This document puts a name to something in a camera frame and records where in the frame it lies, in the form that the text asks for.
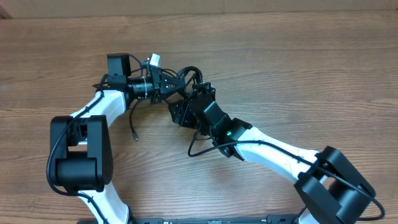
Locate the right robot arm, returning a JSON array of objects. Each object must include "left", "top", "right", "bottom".
[{"left": 169, "top": 83, "right": 376, "bottom": 224}]

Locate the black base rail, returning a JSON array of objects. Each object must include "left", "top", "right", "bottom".
[{"left": 127, "top": 214, "right": 317, "bottom": 224}]

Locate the black cable bundle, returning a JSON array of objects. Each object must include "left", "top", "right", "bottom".
[{"left": 129, "top": 65, "right": 206, "bottom": 142}]

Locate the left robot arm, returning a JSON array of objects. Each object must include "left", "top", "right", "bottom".
[{"left": 46, "top": 53, "right": 186, "bottom": 223}]

